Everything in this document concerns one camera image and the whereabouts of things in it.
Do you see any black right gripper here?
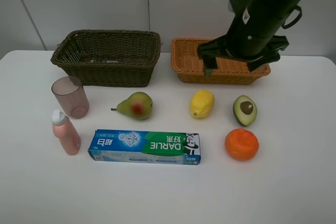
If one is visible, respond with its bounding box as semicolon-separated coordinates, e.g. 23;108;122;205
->
197;14;289;78

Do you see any halved avocado with pit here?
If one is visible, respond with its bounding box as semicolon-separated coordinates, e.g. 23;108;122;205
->
233;95;257;126

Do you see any yellow lemon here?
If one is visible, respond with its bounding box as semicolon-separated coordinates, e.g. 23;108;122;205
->
189;90;215;119

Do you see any orange mandarin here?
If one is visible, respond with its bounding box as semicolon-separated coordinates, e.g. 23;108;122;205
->
224;128;259;161

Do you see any green red pear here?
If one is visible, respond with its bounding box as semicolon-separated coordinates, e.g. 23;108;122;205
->
111;92;153;120

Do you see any black rectangular bottle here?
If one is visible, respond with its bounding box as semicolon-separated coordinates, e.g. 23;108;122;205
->
89;59;120;63

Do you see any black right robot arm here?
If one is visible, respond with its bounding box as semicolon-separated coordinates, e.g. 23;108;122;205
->
197;0;302;77

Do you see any orange wicker basket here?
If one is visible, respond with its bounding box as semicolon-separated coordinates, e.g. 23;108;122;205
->
171;38;271;85

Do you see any blue Darlie toothpaste box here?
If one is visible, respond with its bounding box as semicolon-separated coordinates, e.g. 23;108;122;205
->
88;129;201;165

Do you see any dark brown wicker basket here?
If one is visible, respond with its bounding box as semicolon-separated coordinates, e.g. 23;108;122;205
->
50;29;161;88

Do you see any translucent pink plastic cup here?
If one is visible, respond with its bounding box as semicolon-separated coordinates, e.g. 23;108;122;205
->
51;76;89;119

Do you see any pink bottle white cap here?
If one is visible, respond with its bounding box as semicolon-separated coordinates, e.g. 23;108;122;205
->
51;110;81;155

